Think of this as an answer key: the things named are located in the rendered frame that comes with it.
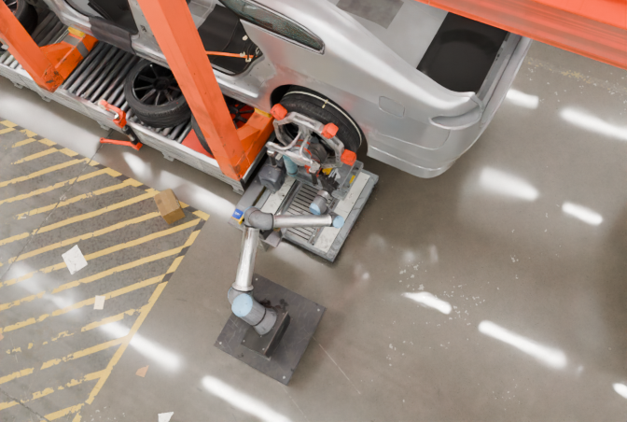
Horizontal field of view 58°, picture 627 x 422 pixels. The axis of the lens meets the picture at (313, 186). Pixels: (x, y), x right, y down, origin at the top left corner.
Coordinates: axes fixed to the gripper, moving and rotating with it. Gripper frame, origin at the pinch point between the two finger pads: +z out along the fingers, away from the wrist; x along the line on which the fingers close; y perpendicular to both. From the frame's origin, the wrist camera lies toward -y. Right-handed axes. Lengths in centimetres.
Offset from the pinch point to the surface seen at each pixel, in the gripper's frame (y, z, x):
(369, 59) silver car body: -66, 22, 88
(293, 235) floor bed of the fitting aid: 27, -43, -55
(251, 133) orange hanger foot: -56, -5, -41
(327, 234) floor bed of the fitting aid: 44, -30, -36
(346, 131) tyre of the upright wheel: -25.4, 10.9, 32.3
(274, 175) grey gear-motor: -17, -15, -50
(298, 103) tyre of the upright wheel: -59, 10, 15
